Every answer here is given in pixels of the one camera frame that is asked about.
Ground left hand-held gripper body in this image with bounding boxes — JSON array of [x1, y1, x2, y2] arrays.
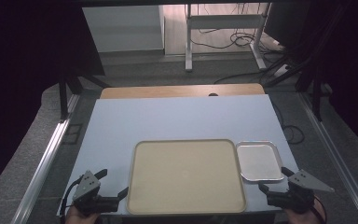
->
[[72, 170, 121, 217]]

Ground aluminium rail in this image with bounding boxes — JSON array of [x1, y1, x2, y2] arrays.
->
[[297, 92, 358, 224], [10, 93, 82, 224]]

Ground person's right hand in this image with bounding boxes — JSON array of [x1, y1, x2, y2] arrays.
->
[[284, 199, 326, 224]]

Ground person's left hand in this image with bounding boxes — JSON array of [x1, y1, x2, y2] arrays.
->
[[64, 204, 101, 224]]

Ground white cabinet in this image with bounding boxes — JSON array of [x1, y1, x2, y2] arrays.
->
[[81, 5, 166, 53]]

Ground dark floor grate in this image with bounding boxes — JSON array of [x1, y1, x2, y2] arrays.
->
[[62, 123, 84, 146]]

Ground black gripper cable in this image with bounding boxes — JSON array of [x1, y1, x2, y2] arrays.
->
[[312, 193, 328, 224], [59, 176, 84, 224]]

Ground looped black floor cable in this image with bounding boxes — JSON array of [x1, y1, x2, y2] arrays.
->
[[271, 102, 306, 146]]

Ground white metal desk frame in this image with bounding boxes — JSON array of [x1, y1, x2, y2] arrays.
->
[[184, 2, 272, 73]]

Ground dark curtain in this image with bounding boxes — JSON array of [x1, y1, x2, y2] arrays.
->
[[262, 0, 358, 160], [0, 0, 106, 202]]

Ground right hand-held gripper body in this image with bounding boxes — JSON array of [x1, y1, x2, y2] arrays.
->
[[266, 169, 336, 215]]

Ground tangle of black floor cables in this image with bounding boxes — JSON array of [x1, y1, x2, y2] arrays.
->
[[188, 3, 285, 54]]

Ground small silver metal tray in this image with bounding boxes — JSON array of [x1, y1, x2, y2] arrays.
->
[[235, 140, 285, 183]]

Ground black metal stand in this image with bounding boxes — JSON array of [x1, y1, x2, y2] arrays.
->
[[58, 66, 111, 121], [263, 0, 353, 123]]

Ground wooden table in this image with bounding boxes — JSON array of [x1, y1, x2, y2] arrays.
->
[[100, 82, 266, 100]]

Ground white power strip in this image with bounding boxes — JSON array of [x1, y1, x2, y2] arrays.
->
[[272, 63, 291, 79]]

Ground large beige plastic tray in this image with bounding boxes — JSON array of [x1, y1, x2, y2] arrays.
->
[[126, 138, 247, 217]]

